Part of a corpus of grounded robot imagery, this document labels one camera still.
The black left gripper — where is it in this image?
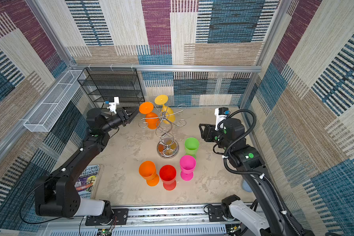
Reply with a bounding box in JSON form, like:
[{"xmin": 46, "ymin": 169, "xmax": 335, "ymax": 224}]
[{"xmin": 101, "ymin": 107, "xmax": 138, "ymax": 135}]

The green wine glass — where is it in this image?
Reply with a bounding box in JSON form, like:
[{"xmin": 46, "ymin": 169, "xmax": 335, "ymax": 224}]
[{"xmin": 184, "ymin": 137, "xmax": 200, "ymax": 158}]

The orange wine glass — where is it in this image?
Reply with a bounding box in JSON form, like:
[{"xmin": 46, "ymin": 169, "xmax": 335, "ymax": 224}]
[
  {"xmin": 139, "ymin": 102, "xmax": 160, "ymax": 130},
  {"xmin": 139, "ymin": 161, "xmax": 159, "ymax": 186}
]

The pink wine glass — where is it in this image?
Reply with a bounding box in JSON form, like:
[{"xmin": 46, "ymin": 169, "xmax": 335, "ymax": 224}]
[{"xmin": 180, "ymin": 155, "xmax": 196, "ymax": 182}]

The yellow wine glass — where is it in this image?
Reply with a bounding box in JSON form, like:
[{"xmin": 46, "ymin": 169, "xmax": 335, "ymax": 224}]
[{"xmin": 154, "ymin": 94, "xmax": 176, "ymax": 124}]

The red wine glass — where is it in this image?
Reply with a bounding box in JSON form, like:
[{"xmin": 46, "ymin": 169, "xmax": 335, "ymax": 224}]
[{"xmin": 159, "ymin": 165, "xmax": 177, "ymax": 191}]

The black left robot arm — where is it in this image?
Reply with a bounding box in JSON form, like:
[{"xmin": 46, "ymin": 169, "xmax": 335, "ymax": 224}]
[{"xmin": 34, "ymin": 107, "xmax": 139, "ymax": 223}]

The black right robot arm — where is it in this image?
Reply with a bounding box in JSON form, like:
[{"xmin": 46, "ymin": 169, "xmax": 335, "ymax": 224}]
[{"xmin": 199, "ymin": 118, "xmax": 313, "ymax": 236}]

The chrome wine glass rack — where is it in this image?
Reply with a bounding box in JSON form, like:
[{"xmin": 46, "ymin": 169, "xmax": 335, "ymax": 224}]
[{"xmin": 138, "ymin": 111, "xmax": 186, "ymax": 159}]

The blue grey glasses case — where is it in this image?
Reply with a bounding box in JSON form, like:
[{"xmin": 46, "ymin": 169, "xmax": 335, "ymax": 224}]
[{"xmin": 242, "ymin": 180, "xmax": 252, "ymax": 193}]

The colourful paperback book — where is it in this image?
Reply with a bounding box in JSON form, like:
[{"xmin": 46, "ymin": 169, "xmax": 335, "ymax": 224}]
[{"xmin": 75, "ymin": 165, "xmax": 100, "ymax": 199}]

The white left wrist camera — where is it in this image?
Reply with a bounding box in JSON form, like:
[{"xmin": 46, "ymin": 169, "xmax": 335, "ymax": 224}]
[{"xmin": 105, "ymin": 97, "xmax": 120, "ymax": 114}]

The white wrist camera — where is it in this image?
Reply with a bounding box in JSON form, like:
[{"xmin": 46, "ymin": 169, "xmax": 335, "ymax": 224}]
[
  {"xmin": 105, "ymin": 97, "xmax": 120, "ymax": 114},
  {"xmin": 214, "ymin": 107, "xmax": 230, "ymax": 131}
]

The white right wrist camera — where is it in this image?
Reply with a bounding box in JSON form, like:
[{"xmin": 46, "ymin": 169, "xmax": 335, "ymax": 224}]
[{"xmin": 214, "ymin": 107, "xmax": 230, "ymax": 131}]

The black wire mesh shelf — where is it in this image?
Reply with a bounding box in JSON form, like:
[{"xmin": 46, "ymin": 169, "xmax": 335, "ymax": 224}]
[{"xmin": 77, "ymin": 67, "xmax": 145, "ymax": 109}]

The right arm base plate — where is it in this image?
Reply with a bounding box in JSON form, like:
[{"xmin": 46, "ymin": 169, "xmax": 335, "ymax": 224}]
[{"xmin": 203, "ymin": 204, "xmax": 241, "ymax": 222}]

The white wire mesh basket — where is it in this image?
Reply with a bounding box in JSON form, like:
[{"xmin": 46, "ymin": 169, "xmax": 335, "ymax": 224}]
[{"xmin": 24, "ymin": 70, "xmax": 83, "ymax": 132}]

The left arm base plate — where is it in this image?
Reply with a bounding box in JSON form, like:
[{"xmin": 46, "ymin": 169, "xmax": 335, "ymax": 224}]
[{"xmin": 85, "ymin": 208, "xmax": 129, "ymax": 226}]

